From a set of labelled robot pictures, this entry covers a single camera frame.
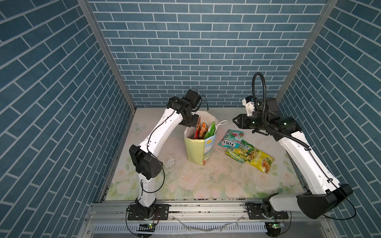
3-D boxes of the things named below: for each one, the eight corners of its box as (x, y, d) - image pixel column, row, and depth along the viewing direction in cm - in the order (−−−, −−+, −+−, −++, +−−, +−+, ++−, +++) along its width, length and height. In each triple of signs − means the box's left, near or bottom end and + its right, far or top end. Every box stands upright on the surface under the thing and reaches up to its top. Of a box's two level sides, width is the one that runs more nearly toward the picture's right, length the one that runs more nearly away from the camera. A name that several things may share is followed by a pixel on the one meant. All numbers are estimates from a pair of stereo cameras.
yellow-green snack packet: (243, 160, 94) (245, 157, 92) (250, 148, 100) (252, 145, 97) (266, 174, 88) (268, 172, 86) (272, 161, 94) (274, 158, 91)
